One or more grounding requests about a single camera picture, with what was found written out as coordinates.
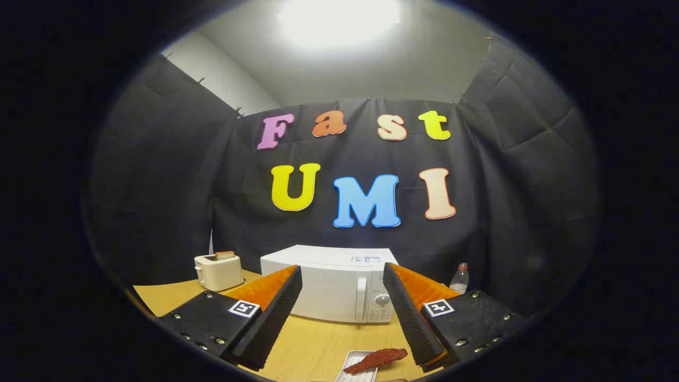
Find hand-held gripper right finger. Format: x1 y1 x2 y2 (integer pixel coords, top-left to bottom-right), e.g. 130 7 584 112
383 262 526 372

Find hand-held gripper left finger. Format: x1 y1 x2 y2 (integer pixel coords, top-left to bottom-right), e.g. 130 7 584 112
158 264 303 372

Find reddish-brown dried meat strip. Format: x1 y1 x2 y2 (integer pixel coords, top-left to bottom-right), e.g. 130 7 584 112
344 348 408 375

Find white toaster oven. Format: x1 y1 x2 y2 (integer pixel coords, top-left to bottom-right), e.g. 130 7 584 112
260 245 399 324

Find cream bread toaster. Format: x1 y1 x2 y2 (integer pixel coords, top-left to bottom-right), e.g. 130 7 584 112
194 254 245 292

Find clear bottle with red label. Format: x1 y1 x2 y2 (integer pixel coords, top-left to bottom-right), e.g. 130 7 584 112
450 263 469 295

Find white rectangular dish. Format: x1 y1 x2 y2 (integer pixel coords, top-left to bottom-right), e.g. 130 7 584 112
335 350 378 382

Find ceiling light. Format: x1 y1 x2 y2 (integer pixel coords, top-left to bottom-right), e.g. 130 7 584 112
278 0 401 49

